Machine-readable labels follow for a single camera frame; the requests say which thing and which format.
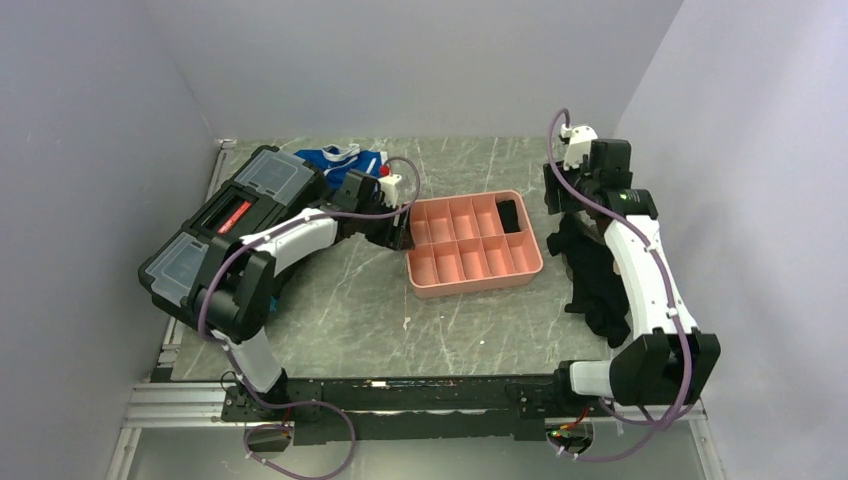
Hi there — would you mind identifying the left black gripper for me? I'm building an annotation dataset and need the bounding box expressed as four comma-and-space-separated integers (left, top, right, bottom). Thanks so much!
357, 196, 415, 252

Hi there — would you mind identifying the black white underwear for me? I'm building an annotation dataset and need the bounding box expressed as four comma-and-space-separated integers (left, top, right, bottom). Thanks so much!
496, 200, 521, 234

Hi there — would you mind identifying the pink divided organizer tray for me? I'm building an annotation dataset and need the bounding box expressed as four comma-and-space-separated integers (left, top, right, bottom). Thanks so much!
406, 190, 544, 298

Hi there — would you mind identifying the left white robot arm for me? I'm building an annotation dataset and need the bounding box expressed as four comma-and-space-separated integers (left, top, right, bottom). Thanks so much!
185, 171, 415, 420

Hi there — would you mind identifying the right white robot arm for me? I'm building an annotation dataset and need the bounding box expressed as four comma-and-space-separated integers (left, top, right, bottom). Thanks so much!
543, 134, 721, 415

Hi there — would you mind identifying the blue white underwear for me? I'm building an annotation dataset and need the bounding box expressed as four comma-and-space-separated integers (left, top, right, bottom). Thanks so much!
294, 143, 388, 190

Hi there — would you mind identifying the black cloth at right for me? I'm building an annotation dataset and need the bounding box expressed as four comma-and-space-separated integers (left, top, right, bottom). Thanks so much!
546, 215, 631, 349

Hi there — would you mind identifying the black plastic toolbox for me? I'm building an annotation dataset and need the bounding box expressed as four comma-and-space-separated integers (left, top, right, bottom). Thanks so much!
138, 145, 330, 338

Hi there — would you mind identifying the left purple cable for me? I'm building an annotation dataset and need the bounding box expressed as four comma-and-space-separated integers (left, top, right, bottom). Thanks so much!
197, 156, 422, 480

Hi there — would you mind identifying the purple cable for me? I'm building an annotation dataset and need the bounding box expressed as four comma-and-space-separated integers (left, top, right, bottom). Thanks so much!
197, 156, 422, 480
544, 109, 697, 464

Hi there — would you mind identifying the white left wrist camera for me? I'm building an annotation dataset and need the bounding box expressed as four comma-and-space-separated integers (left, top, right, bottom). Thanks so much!
379, 165, 403, 208

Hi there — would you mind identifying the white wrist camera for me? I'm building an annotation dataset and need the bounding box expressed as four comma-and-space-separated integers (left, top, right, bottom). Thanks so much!
379, 165, 403, 208
559, 124, 598, 171

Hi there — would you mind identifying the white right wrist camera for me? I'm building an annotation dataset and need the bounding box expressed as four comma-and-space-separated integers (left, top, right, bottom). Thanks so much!
559, 124, 598, 171

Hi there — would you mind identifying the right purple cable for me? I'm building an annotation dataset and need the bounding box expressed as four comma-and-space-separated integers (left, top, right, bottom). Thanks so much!
544, 109, 697, 464

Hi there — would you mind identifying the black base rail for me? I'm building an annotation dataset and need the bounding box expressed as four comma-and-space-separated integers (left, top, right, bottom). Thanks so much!
220, 373, 588, 446

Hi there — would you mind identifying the aluminium frame rail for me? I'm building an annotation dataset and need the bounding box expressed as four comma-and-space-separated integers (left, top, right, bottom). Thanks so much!
106, 381, 256, 479

